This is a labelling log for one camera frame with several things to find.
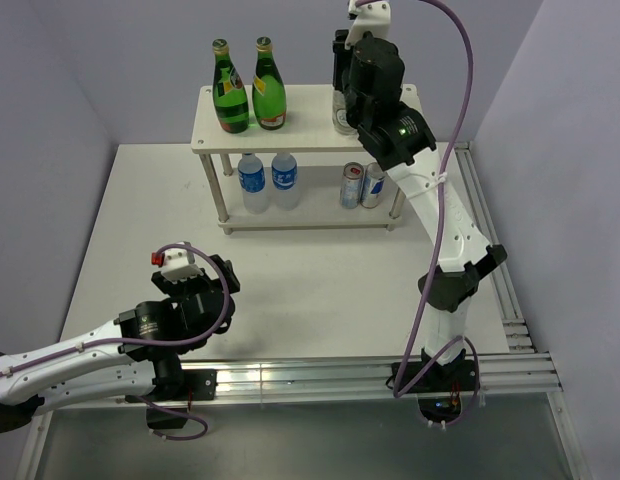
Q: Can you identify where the clear soda bottle front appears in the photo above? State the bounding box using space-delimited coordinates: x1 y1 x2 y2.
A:
332 90 357 136

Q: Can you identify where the green glass bottle front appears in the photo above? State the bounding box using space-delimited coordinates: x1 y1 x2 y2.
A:
252 36 287 130

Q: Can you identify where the green glass bottle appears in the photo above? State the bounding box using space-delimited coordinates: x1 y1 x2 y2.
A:
252 36 287 130
212 38 249 134

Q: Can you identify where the blue label water bottle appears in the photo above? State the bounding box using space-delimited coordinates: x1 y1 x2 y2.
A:
271 152 301 210
238 153 269 214

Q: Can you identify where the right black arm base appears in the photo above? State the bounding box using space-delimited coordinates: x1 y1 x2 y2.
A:
409 351 480 425

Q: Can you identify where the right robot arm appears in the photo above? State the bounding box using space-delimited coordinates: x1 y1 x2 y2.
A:
332 30 507 390

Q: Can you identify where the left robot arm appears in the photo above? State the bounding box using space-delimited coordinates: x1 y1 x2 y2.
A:
0 244 240 434

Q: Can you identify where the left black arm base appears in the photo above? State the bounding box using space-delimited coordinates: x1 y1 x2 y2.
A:
124 369 217 442

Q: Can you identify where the white two-tier shelf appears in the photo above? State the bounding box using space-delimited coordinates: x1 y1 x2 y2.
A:
191 85 414 235

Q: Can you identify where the light blue drink can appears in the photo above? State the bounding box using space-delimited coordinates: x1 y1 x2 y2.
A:
339 162 364 209

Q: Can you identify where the silver blue energy drink can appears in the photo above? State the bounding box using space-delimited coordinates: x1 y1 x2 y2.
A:
360 162 385 209

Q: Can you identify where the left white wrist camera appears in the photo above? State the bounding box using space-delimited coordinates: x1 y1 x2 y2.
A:
151 241 202 283

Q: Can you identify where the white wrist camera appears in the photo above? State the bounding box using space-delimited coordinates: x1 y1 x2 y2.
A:
345 0 391 50
151 241 202 283

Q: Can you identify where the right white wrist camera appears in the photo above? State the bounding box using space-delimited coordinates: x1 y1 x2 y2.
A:
345 0 391 50

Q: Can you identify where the aluminium front rail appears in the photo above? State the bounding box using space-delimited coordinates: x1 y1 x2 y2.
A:
41 356 553 411

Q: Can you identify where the aluminium rail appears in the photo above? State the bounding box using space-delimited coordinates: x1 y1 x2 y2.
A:
41 356 553 411
452 141 561 381

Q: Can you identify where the aluminium right rail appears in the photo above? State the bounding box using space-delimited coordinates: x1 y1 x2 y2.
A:
452 141 561 381

